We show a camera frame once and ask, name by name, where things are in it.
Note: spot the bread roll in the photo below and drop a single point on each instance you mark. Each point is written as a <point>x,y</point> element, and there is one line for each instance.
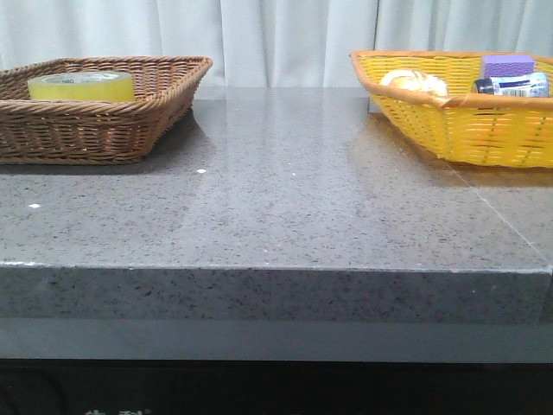
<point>415,81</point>

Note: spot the purple foam block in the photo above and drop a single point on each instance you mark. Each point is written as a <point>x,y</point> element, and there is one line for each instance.
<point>506,65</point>

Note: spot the blue labelled bottle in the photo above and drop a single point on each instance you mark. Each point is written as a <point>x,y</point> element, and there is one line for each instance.
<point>531,85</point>

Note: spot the brown wicker basket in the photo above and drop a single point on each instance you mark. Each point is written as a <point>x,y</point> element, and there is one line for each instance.
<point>92,132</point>

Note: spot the yellow wicker basket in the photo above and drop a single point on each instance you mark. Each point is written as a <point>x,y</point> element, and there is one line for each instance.
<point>463,127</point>

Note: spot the yellow tape roll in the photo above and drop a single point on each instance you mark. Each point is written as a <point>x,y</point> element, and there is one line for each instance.
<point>105,86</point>

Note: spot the white curtain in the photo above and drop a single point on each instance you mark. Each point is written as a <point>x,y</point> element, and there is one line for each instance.
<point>269,43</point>

